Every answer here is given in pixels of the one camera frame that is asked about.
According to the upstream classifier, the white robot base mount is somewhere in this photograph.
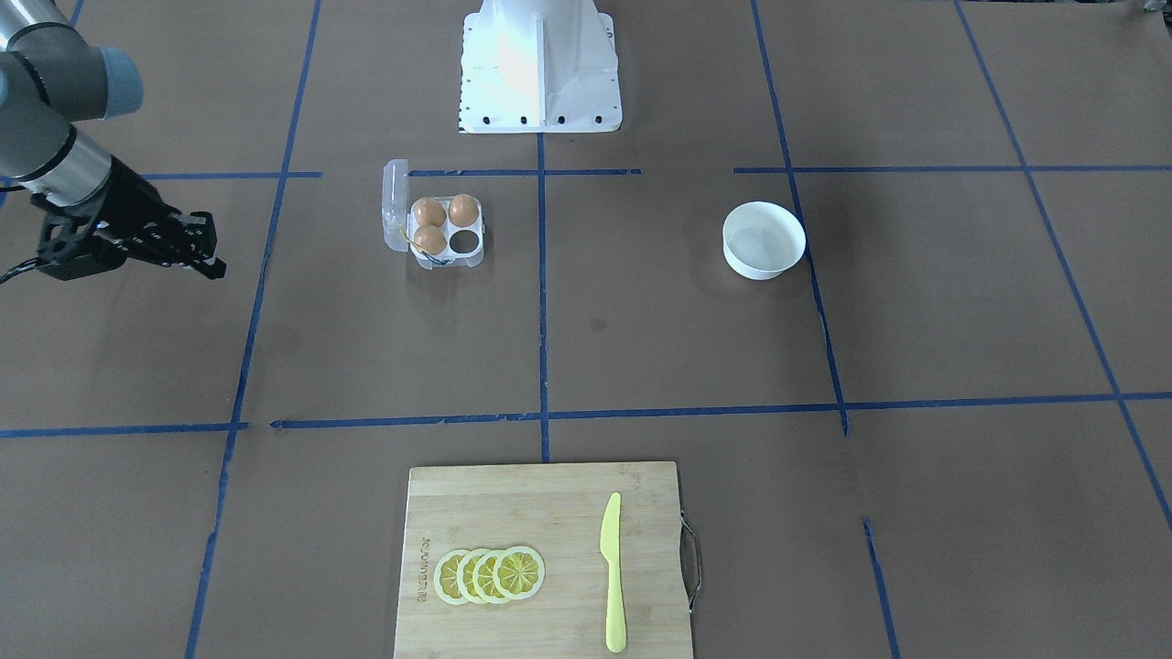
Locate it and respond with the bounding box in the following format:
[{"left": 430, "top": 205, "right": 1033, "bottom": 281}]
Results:
[{"left": 458, "top": 1, "right": 624, "bottom": 135}]

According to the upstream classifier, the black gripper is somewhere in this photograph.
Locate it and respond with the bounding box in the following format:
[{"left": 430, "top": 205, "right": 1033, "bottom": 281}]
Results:
[{"left": 35, "top": 157, "right": 227, "bottom": 281}]

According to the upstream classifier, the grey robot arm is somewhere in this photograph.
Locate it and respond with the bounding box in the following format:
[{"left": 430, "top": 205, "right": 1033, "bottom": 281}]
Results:
[{"left": 1, "top": 1, "right": 226, "bottom": 281}]

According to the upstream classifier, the brown egg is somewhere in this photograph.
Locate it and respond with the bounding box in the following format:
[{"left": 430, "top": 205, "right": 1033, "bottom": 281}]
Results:
[
  {"left": 413, "top": 225, "right": 448, "bottom": 257},
  {"left": 447, "top": 193, "right": 481, "bottom": 227},
  {"left": 411, "top": 197, "right": 447, "bottom": 226}
]

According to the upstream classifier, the bamboo cutting board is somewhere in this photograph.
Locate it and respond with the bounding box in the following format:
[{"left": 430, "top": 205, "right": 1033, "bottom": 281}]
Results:
[{"left": 393, "top": 460, "right": 694, "bottom": 658}]

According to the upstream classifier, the white paper bowl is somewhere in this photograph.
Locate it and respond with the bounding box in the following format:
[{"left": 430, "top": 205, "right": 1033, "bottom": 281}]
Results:
[{"left": 722, "top": 201, "right": 808, "bottom": 281}]

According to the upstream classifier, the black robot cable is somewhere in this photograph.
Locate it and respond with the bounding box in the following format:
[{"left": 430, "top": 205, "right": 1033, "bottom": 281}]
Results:
[{"left": 0, "top": 174, "right": 56, "bottom": 285}]

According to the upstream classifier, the yellow plastic knife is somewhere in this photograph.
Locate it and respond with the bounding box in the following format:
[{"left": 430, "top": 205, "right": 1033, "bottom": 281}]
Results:
[{"left": 599, "top": 492, "right": 627, "bottom": 654}]

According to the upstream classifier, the lemon slice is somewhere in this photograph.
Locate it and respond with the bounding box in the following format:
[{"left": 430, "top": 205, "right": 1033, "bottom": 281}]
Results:
[
  {"left": 456, "top": 549, "right": 489, "bottom": 604},
  {"left": 432, "top": 549, "right": 469, "bottom": 606},
  {"left": 493, "top": 546, "right": 546, "bottom": 602},
  {"left": 472, "top": 550, "right": 515, "bottom": 605}
]

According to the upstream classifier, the clear plastic egg box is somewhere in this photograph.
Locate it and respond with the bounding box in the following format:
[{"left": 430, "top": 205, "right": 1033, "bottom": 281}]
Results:
[{"left": 380, "top": 159, "right": 485, "bottom": 270}]

